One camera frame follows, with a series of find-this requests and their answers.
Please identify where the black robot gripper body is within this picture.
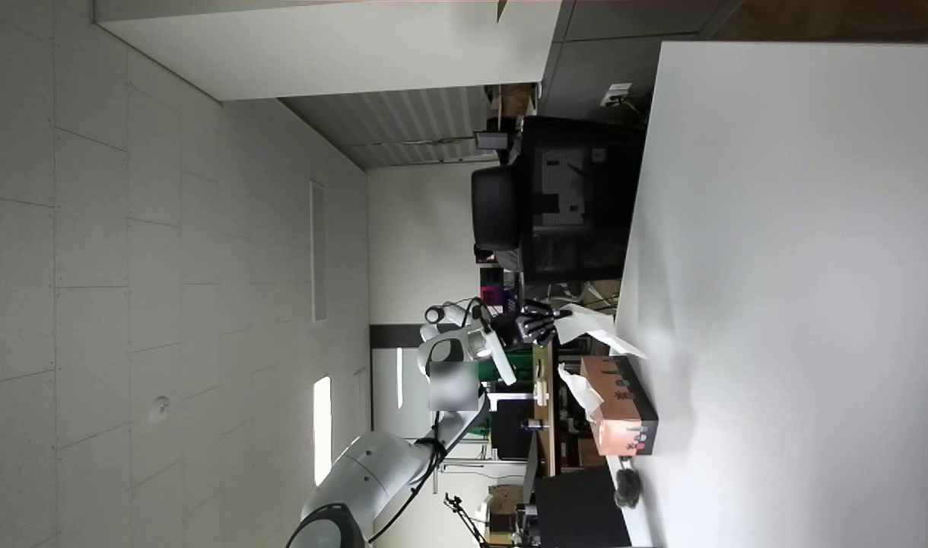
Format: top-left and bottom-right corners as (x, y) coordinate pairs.
(497, 301), (553, 345)

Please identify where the white tissue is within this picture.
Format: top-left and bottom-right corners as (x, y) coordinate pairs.
(553, 306), (641, 361)
(558, 366), (604, 424)

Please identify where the pink tissue box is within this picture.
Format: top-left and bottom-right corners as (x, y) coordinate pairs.
(580, 356), (657, 457)

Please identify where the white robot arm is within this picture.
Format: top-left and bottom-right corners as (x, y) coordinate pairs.
(283, 299), (561, 548)

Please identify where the black round object on counter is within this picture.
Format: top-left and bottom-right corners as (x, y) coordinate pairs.
(614, 469), (641, 508)

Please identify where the black monitor on desk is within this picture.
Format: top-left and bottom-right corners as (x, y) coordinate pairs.
(491, 399), (533, 459)

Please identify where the black office chair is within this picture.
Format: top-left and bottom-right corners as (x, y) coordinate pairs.
(471, 117), (639, 283)

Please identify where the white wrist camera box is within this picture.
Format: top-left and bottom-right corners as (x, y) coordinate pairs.
(483, 328), (517, 386)

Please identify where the black camera tripod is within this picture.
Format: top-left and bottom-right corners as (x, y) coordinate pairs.
(442, 494), (491, 548)

